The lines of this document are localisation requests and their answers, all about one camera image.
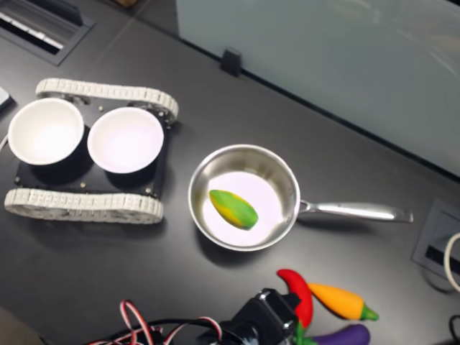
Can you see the orange toy carrot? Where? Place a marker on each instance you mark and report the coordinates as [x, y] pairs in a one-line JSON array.
[[338, 300]]

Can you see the red toy chilli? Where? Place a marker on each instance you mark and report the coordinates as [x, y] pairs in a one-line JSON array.
[[302, 291]]

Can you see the purple toy aubergine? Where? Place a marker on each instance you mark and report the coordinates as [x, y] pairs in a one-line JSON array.
[[345, 335]]

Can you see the black vehicle with white tracks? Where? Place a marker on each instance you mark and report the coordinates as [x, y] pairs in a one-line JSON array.
[[90, 185]]

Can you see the white bowl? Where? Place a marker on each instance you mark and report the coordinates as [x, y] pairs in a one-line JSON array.
[[45, 131], [125, 140]]

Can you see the black partition clip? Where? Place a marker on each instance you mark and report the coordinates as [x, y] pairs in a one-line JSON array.
[[230, 61]]

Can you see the frosted glass partition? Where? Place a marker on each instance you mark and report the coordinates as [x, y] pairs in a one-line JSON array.
[[323, 54]]

